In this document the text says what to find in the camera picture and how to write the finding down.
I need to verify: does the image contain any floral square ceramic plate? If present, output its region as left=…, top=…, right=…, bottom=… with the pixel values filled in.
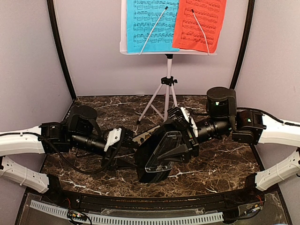
left=133, top=125, right=160, bottom=145

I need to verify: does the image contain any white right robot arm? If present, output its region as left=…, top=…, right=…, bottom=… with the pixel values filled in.
left=168, top=87, right=300, bottom=148

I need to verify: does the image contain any red sheet music paper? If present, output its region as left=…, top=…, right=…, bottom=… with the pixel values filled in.
left=172, top=0, right=227, bottom=54

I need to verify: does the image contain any black metronome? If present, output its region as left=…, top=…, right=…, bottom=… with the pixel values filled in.
left=135, top=123, right=184, bottom=183

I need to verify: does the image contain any grey slotted cable duct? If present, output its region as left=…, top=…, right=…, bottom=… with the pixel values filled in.
left=30, top=200, right=224, bottom=225

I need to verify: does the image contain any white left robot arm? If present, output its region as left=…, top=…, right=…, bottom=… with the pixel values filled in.
left=0, top=105, right=138, bottom=204

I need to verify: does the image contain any blue sheet music paper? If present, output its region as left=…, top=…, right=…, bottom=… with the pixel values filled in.
left=127, top=0, right=179, bottom=54

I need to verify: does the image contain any white perforated music stand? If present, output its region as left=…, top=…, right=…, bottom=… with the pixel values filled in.
left=120, top=0, right=215, bottom=124

